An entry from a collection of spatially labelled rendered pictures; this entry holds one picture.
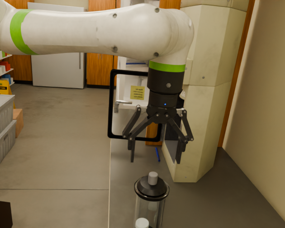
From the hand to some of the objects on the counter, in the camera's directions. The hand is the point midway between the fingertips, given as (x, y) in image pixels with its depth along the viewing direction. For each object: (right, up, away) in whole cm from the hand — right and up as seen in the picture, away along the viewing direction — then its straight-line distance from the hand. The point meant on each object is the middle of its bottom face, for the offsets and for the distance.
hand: (155, 157), depth 72 cm
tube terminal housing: (+22, -14, +61) cm, 66 cm away
